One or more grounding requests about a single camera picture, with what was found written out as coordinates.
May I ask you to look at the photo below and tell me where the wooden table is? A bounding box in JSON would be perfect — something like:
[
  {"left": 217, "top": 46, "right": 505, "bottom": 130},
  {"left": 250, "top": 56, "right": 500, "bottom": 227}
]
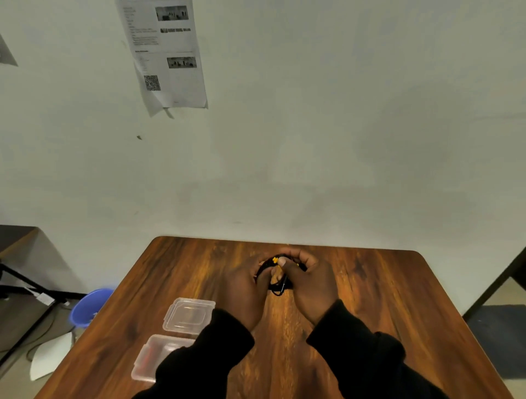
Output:
[{"left": 35, "top": 236, "right": 514, "bottom": 399}]

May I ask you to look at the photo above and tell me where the blue plastic bucket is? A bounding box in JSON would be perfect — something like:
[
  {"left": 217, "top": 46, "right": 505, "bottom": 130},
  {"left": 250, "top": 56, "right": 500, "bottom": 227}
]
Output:
[{"left": 69, "top": 288, "right": 115, "bottom": 329}]

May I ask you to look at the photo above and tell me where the black metal stand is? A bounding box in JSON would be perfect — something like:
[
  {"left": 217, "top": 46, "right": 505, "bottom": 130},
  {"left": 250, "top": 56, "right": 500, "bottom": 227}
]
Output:
[{"left": 0, "top": 262, "right": 88, "bottom": 366}]

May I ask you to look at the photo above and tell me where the white paper sheet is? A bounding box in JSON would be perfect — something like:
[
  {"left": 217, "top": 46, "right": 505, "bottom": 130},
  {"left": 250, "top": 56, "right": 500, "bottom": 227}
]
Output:
[{"left": 30, "top": 332, "right": 74, "bottom": 381}]

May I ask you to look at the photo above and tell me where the black cable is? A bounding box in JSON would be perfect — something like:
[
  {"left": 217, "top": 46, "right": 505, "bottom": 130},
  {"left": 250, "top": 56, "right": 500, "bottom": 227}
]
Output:
[{"left": 0, "top": 304, "right": 72, "bottom": 362}]

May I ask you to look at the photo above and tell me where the person's right forearm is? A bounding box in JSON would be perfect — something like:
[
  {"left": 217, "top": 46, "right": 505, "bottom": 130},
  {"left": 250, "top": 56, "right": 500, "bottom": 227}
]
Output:
[{"left": 306, "top": 299, "right": 450, "bottom": 399}]

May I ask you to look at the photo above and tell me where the person's right hand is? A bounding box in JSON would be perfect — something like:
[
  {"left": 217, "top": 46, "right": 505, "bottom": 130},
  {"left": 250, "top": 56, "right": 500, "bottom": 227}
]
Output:
[{"left": 276, "top": 248, "right": 340, "bottom": 326}]

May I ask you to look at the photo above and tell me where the grey paper corner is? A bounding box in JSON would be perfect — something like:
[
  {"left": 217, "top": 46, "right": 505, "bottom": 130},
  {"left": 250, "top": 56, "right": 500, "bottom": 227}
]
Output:
[{"left": 0, "top": 34, "right": 19, "bottom": 67}]

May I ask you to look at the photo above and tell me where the clear plastic container lid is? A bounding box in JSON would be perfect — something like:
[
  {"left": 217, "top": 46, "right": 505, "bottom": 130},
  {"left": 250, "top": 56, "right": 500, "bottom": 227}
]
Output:
[{"left": 163, "top": 298, "right": 216, "bottom": 336}]

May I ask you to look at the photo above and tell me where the person's left hand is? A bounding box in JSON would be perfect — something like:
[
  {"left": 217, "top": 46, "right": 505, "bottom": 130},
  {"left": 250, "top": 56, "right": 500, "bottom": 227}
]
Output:
[{"left": 222, "top": 258, "right": 277, "bottom": 332}]

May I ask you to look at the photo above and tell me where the person's left forearm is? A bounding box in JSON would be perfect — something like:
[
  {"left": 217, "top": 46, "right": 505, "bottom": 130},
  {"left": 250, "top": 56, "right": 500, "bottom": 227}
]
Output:
[{"left": 131, "top": 308, "right": 255, "bottom": 399}]

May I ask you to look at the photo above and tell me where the white printed paper notice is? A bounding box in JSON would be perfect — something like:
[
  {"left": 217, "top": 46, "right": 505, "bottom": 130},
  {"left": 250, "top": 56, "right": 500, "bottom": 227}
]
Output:
[{"left": 115, "top": 0, "right": 208, "bottom": 118}]

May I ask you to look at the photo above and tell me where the dark floor mat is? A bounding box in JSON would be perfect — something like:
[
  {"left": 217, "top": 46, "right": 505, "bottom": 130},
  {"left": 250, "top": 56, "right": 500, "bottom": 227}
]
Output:
[{"left": 467, "top": 304, "right": 526, "bottom": 380}]

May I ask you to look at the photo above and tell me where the black table leg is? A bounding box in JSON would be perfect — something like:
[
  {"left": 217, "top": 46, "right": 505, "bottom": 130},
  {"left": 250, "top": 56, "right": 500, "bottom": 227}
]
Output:
[{"left": 463, "top": 247, "right": 526, "bottom": 322}]

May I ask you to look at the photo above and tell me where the clear plastic container box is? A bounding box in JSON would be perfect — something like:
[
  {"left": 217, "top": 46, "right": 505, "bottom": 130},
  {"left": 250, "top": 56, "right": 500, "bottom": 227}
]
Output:
[{"left": 131, "top": 334, "right": 196, "bottom": 383}]

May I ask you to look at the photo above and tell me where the dark side table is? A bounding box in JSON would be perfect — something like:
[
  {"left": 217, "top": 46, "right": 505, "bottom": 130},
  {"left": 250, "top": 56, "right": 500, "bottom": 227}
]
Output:
[{"left": 0, "top": 225, "right": 39, "bottom": 260}]

